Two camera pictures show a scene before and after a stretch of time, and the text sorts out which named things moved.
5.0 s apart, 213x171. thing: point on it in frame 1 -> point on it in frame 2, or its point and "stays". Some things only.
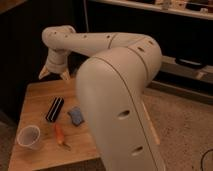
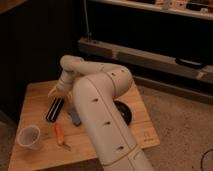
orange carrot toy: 60,136 stays
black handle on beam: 191,62 stays
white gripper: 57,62 -> 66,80
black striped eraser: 55,109 stays
